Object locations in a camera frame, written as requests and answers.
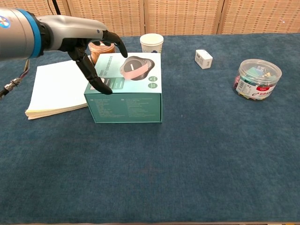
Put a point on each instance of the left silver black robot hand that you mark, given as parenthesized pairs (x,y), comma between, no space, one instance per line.
(70,30)

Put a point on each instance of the pink paper strip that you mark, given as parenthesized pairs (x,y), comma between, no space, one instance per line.
(133,74)

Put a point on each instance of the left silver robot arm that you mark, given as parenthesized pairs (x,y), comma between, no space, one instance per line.
(16,35)

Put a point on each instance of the teal speaker product box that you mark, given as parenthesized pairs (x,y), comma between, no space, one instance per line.
(126,107)

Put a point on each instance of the small white box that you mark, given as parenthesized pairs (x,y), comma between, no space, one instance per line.
(203,59)

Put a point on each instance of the black stand pole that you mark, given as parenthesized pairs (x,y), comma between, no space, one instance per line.
(55,7)

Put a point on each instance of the clear jar with brown contents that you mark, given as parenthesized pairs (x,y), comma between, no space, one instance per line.
(103,52)

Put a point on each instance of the woven bamboo screen panel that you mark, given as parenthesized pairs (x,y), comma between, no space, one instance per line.
(182,16)
(117,16)
(35,6)
(262,16)

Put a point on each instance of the white spiral notebook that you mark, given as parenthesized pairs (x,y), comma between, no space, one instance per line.
(56,93)

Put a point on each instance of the white paper cup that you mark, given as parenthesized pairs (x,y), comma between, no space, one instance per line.
(151,44)

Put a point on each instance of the blue tablecloth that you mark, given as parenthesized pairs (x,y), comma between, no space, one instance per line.
(150,164)

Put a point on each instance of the clear tub of binder clips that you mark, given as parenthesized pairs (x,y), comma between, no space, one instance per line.
(255,82)

